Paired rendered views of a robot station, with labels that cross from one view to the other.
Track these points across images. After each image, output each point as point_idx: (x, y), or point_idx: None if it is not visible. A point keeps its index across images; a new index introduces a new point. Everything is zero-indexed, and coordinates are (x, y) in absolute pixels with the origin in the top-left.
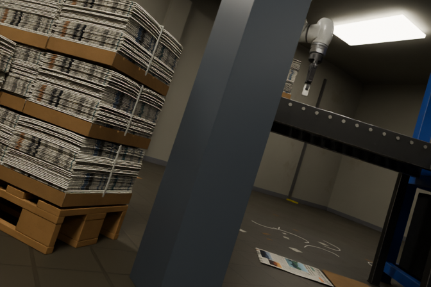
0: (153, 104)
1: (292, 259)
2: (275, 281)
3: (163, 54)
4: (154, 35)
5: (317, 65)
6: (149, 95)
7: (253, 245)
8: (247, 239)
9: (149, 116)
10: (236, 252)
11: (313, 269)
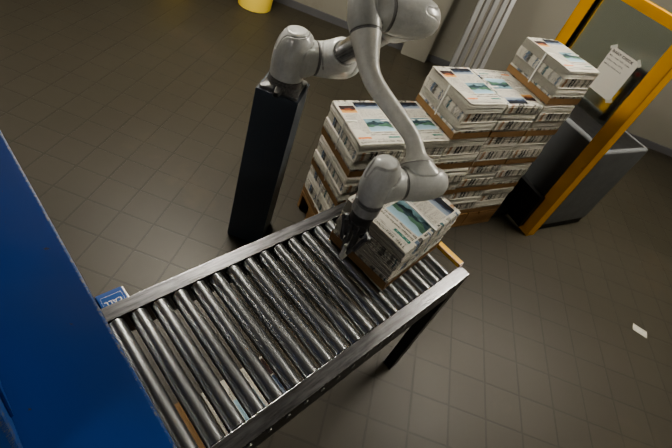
0: (339, 175)
1: (269, 437)
2: (236, 322)
3: (347, 143)
4: (341, 125)
5: (342, 214)
6: (337, 166)
7: (312, 407)
8: (330, 422)
9: (337, 182)
10: None
11: None
